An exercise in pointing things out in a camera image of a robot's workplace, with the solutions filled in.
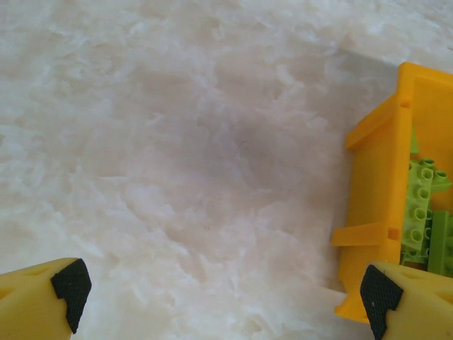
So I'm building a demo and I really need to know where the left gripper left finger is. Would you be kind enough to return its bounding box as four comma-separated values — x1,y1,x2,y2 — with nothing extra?
0,257,93,340

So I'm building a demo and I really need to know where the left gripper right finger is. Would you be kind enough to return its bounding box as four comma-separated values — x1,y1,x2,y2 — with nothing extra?
360,261,453,340

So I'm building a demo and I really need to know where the lime green lego brick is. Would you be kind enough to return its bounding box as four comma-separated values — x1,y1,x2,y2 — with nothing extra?
427,208,453,278
400,250,430,266
401,157,453,256

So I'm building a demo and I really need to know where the orange plastic bin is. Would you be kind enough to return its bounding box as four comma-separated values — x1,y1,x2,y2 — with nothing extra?
331,62,453,325

